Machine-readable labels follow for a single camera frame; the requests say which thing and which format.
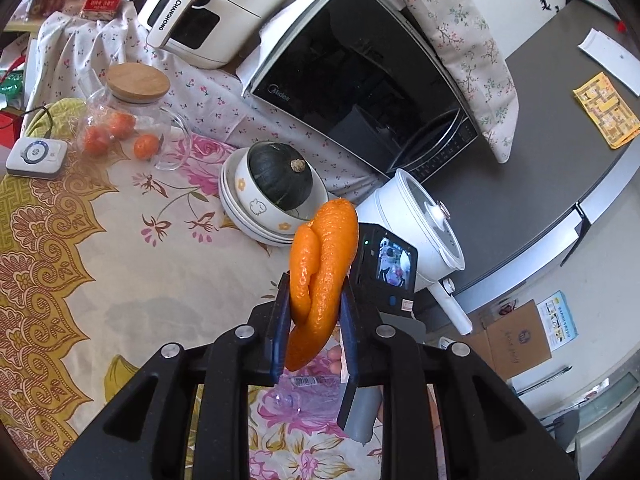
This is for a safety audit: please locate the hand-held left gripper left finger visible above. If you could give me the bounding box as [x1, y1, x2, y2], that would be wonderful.
[50, 270, 293, 480]

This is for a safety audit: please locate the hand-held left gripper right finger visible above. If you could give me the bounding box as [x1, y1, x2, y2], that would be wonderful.
[337, 285, 581, 480]

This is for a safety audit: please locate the twisted orange carrot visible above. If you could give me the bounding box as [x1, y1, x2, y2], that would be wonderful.
[284, 199, 360, 372]

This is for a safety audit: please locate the white electric pot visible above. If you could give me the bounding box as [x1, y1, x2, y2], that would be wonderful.
[355, 169, 473, 336]

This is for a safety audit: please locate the dark green pumpkin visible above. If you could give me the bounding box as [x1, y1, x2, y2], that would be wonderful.
[248, 141, 315, 211]

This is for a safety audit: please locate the brown cardboard box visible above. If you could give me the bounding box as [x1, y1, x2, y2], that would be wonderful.
[462, 300, 553, 381]

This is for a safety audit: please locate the white patterned bowl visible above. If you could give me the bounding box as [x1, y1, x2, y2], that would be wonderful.
[234, 147, 329, 233]

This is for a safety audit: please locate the black microwave oven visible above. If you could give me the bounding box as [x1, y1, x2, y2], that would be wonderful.
[241, 0, 481, 183]

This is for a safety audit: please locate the grey refrigerator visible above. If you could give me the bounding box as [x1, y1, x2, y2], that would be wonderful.
[420, 0, 640, 331]

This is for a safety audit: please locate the floral tablecloth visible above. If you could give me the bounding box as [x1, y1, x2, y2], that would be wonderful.
[0, 99, 451, 480]

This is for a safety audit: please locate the floral cover cloth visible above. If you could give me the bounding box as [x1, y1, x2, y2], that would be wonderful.
[370, 0, 516, 163]

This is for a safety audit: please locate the tangerine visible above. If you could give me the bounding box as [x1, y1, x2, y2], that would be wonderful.
[82, 127, 112, 156]
[133, 133, 162, 160]
[107, 112, 136, 140]

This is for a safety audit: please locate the yellow printed sticker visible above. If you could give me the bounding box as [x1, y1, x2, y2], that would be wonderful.
[572, 72, 640, 150]

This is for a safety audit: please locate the glass jar with wooden lid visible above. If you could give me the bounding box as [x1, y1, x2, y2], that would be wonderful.
[75, 62, 193, 171]

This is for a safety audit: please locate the white paper sheet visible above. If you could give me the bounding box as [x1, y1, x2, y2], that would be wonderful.
[577, 29, 640, 96]

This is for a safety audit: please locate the white air fryer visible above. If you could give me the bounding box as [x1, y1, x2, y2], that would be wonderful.
[137, 0, 311, 69]

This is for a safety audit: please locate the small white electronic device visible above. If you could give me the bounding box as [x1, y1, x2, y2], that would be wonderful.
[6, 137, 68, 178]

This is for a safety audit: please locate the green packet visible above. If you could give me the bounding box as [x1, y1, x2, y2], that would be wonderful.
[0, 67, 24, 97]

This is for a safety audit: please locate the black cable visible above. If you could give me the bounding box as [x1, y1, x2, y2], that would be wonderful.
[20, 102, 57, 141]

